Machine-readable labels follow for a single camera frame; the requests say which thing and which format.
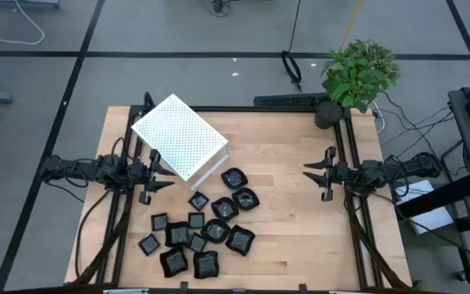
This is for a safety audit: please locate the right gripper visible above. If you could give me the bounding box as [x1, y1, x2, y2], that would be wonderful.
[302, 145, 359, 203]

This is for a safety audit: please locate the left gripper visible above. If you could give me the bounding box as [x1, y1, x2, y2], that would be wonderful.
[130, 149, 176, 206]

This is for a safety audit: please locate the black oval mini plate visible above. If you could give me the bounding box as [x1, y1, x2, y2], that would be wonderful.
[220, 167, 249, 190]
[231, 187, 261, 212]
[200, 218, 232, 245]
[211, 196, 240, 222]

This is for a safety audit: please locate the black power strip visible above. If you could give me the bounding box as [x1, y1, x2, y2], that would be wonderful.
[253, 92, 328, 108]

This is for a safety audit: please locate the green potted plant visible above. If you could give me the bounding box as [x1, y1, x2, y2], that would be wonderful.
[314, 38, 402, 130]

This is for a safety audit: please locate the white paper sheet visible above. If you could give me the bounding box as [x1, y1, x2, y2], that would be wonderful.
[393, 179, 455, 236]

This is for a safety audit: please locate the grey cart base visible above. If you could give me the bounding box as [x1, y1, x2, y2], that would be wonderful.
[0, 0, 61, 10]

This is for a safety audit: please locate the white plant cable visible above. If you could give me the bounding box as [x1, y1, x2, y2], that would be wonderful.
[371, 100, 386, 135]

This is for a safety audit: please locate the black aluminium table frame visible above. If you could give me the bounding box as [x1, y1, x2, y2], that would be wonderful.
[65, 91, 415, 293]

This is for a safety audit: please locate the black floor cable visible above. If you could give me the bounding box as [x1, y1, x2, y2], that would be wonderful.
[381, 91, 444, 164]
[380, 105, 456, 147]

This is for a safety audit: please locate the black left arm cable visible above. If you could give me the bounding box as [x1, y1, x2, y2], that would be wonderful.
[74, 188, 113, 281]

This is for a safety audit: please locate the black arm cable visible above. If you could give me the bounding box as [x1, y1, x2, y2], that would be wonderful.
[371, 191, 470, 269]
[74, 188, 113, 281]

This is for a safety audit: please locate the black hanging cable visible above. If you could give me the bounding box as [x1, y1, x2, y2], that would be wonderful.
[280, 0, 304, 92]

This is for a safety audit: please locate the black desk leg frame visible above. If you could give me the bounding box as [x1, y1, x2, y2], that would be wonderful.
[397, 138, 470, 285]

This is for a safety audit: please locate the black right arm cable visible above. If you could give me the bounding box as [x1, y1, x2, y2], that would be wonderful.
[371, 191, 470, 269]

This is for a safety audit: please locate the yellow hanging strap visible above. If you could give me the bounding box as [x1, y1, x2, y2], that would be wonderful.
[339, 0, 363, 52]

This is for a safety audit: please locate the black cable bundle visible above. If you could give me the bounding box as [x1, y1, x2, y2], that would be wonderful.
[209, 0, 233, 18]

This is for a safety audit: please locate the white floor cable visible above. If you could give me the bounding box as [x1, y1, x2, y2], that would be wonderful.
[0, 0, 46, 46]

